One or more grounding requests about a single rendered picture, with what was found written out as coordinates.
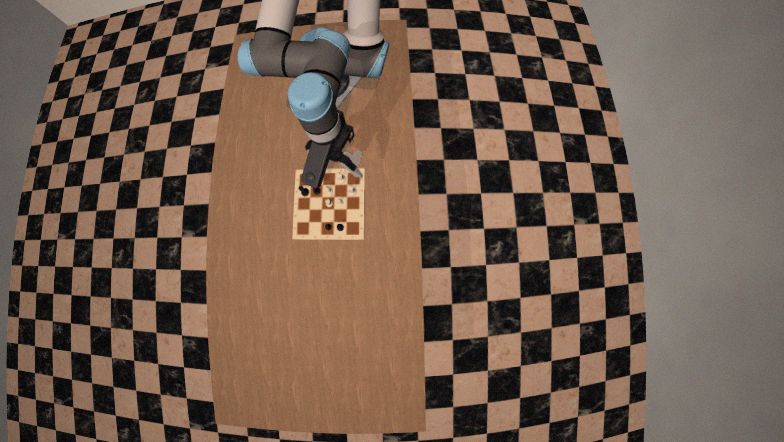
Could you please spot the chessboard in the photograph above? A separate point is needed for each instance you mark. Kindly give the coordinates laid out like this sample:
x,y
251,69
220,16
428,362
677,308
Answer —
x,y
311,214

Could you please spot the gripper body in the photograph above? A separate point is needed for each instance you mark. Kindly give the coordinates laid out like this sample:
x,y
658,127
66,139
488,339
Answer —
x,y
340,141

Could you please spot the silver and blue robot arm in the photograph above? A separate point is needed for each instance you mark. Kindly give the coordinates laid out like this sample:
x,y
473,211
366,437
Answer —
x,y
273,53

